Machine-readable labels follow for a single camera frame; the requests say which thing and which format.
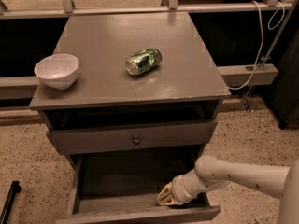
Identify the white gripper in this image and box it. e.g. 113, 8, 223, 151
157, 170, 206, 206

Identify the grey drawer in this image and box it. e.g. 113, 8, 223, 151
56, 147, 221, 224
47, 119, 217, 155

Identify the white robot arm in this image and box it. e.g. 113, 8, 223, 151
157, 156, 299, 224

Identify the grey top drawer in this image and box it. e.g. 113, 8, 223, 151
47, 119, 217, 155

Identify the grey wooden drawer cabinet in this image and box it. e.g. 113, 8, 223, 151
28, 11, 232, 173

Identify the crushed green soda can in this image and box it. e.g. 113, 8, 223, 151
125, 48, 163, 76

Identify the black bar on floor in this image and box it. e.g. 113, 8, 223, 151
0, 180, 21, 224

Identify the dark cabinet at right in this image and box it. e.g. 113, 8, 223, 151
270, 29, 299, 129

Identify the white bowl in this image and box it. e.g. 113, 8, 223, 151
34, 53, 79, 90

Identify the metal railing frame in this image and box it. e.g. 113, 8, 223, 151
0, 0, 299, 21

